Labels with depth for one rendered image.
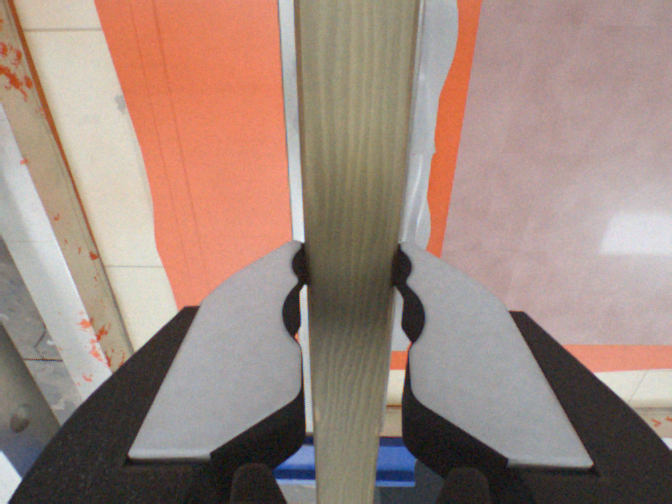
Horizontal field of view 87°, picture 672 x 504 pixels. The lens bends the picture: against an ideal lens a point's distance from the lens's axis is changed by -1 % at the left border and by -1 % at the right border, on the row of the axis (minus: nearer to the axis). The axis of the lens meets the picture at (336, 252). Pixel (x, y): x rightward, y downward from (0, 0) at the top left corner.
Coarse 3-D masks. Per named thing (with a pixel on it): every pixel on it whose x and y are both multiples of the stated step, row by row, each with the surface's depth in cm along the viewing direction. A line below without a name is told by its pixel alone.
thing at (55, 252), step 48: (0, 0) 20; (0, 48) 20; (0, 96) 20; (0, 144) 21; (48, 144) 23; (0, 192) 22; (48, 192) 23; (48, 240) 24; (48, 288) 26; (96, 288) 28; (96, 336) 28; (96, 384) 31; (384, 432) 34
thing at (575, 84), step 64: (128, 0) 20; (192, 0) 20; (256, 0) 20; (512, 0) 20; (576, 0) 20; (640, 0) 20; (128, 64) 22; (192, 64) 22; (256, 64) 22; (512, 64) 22; (576, 64) 22; (640, 64) 21; (192, 128) 24; (256, 128) 24; (448, 128) 23; (512, 128) 23; (576, 128) 23; (640, 128) 23
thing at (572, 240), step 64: (192, 192) 26; (256, 192) 26; (448, 192) 26; (512, 192) 25; (576, 192) 25; (640, 192) 25; (192, 256) 28; (256, 256) 28; (448, 256) 28; (512, 256) 28; (576, 256) 28; (640, 256) 28; (576, 320) 31; (640, 320) 31
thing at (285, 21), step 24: (288, 0) 13; (288, 24) 14; (288, 48) 14; (288, 72) 14; (288, 96) 15; (288, 120) 15; (288, 144) 16; (408, 144) 16; (288, 168) 16; (408, 168) 16; (384, 408) 24
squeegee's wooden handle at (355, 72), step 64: (320, 0) 8; (384, 0) 8; (320, 64) 9; (384, 64) 9; (320, 128) 9; (384, 128) 9; (320, 192) 10; (384, 192) 10; (320, 256) 11; (384, 256) 11; (320, 320) 12; (384, 320) 12; (320, 384) 14; (384, 384) 14; (320, 448) 16
